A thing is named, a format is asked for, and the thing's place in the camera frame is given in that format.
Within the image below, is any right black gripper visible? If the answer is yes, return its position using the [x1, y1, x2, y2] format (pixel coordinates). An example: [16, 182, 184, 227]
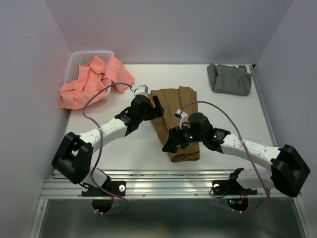
[162, 122, 205, 154]

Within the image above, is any tan brown skirt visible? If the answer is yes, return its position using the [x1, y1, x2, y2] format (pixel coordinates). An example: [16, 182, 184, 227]
[148, 86, 200, 163]

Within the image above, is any grey pleated skirt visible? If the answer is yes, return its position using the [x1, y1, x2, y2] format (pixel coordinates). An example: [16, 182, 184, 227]
[207, 63, 252, 96]

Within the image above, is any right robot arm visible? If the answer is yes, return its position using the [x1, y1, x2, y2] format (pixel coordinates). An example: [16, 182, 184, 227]
[162, 113, 311, 197]

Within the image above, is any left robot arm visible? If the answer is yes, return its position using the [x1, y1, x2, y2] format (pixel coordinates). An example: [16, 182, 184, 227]
[52, 95, 164, 195]

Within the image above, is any pink skirt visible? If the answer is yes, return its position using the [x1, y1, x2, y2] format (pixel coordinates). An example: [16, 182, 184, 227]
[59, 56, 135, 110]

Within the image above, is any white perforated plastic basket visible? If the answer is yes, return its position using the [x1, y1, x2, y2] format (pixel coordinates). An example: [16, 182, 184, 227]
[63, 51, 114, 103]

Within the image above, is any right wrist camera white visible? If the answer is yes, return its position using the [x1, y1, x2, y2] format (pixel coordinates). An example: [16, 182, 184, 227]
[175, 109, 190, 130]

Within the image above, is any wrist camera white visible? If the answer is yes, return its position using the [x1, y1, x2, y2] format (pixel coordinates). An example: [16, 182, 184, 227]
[175, 109, 190, 130]
[131, 85, 149, 97]

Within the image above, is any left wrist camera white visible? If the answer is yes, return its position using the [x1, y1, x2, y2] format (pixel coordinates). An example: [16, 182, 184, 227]
[131, 85, 149, 97]

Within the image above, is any aluminium mounting rail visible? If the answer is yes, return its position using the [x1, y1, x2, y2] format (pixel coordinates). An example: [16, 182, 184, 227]
[39, 170, 302, 200]

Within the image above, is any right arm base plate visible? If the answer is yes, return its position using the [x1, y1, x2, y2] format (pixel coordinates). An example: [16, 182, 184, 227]
[211, 179, 258, 197]

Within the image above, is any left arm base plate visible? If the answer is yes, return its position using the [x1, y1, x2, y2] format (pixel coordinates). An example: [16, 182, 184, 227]
[81, 180, 126, 197]

